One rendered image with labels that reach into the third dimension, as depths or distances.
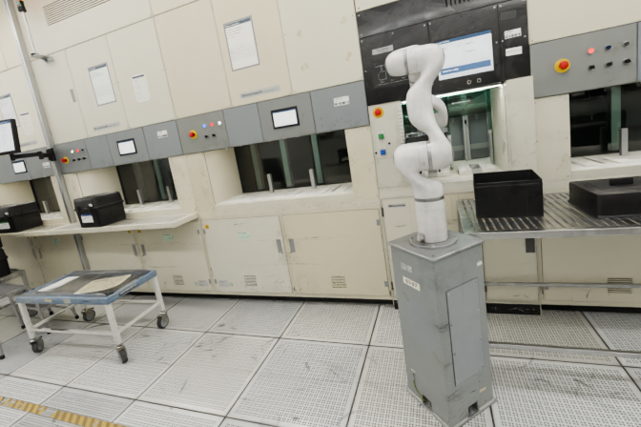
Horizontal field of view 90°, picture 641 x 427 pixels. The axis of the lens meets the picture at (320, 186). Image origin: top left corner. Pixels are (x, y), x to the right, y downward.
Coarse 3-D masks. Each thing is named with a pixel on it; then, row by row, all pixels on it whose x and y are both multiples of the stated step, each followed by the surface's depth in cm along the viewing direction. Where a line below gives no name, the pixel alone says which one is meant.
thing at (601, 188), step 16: (640, 176) 146; (576, 192) 148; (592, 192) 135; (608, 192) 132; (624, 192) 129; (640, 192) 126; (592, 208) 135; (608, 208) 130; (624, 208) 128; (640, 208) 127
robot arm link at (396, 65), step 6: (408, 48) 135; (390, 54) 130; (396, 54) 128; (402, 54) 127; (390, 60) 129; (396, 60) 128; (402, 60) 127; (390, 66) 129; (396, 66) 128; (402, 66) 128; (390, 72) 132; (396, 72) 130; (402, 72) 130; (408, 78) 151; (414, 78) 147
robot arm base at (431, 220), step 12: (420, 204) 130; (432, 204) 128; (444, 204) 130; (420, 216) 132; (432, 216) 129; (444, 216) 130; (420, 228) 133; (432, 228) 130; (444, 228) 130; (420, 240) 132; (432, 240) 131; (444, 240) 131; (456, 240) 130
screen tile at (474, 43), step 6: (486, 36) 173; (468, 42) 176; (474, 42) 175; (480, 42) 175; (486, 42) 174; (468, 48) 177; (486, 48) 174; (468, 54) 178; (474, 54) 177; (480, 54) 176; (486, 54) 175; (468, 60) 178
